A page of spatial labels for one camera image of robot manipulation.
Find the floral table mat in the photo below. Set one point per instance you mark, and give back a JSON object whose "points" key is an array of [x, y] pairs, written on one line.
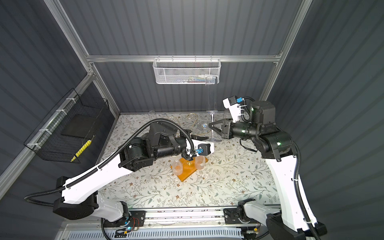
{"points": [[232, 173]]}

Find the clear flute glass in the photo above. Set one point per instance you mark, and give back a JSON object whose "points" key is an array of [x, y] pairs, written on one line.
{"points": [[152, 115], [177, 167], [203, 126], [200, 162], [211, 85]]}

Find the items in white basket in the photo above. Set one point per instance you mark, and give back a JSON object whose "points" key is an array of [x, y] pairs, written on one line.
{"points": [[198, 79]]}

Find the black wire wall basket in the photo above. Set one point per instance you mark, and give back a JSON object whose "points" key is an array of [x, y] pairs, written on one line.
{"points": [[50, 145]]}

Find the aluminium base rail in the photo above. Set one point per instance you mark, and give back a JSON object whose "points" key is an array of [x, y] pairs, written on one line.
{"points": [[196, 223]]}

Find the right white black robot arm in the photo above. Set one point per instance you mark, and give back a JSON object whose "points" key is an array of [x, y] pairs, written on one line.
{"points": [[257, 122]]}

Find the clear flute glass front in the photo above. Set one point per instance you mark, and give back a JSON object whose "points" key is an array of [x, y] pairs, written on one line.
{"points": [[177, 167]]}

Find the gold wire glass rack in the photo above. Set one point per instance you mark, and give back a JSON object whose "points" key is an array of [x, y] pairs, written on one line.
{"points": [[188, 121]]}

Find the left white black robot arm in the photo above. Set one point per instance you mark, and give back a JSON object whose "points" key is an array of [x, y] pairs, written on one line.
{"points": [[156, 139]]}

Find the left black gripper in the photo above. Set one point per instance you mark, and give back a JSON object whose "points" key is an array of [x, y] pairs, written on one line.
{"points": [[187, 156]]}

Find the white mesh wall basket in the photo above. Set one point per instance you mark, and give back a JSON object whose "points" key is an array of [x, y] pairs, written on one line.
{"points": [[166, 72]]}

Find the yellow black striped tool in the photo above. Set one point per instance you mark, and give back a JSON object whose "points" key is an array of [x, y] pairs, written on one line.
{"points": [[81, 150]]}

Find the orange wooden rack base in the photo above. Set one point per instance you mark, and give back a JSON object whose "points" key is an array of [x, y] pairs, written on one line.
{"points": [[189, 168]]}

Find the black pad in basket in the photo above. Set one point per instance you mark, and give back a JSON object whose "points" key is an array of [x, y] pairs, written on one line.
{"points": [[80, 126]]}

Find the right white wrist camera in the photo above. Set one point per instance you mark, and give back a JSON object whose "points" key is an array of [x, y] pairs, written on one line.
{"points": [[235, 105]]}

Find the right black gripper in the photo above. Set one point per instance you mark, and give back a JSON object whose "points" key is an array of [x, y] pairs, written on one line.
{"points": [[224, 131]]}

